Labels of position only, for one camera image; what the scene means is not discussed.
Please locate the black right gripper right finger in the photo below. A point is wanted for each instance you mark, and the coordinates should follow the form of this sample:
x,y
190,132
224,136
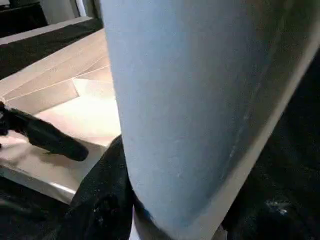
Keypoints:
x,y
280,210

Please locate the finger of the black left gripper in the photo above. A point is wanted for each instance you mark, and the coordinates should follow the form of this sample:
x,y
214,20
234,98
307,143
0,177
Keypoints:
x,y
50,137

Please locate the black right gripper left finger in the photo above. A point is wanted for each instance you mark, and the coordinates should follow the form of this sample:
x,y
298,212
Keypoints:
x,y
102,200

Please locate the white plastic table top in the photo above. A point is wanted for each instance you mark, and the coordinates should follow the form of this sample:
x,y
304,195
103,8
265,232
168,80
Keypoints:
x,y
65,100

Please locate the white plastic table leg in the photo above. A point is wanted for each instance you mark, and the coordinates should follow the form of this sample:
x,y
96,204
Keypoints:
x,y
200,100

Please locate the black work mat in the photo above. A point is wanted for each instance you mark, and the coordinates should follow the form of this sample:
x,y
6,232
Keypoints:
x,y
30,50

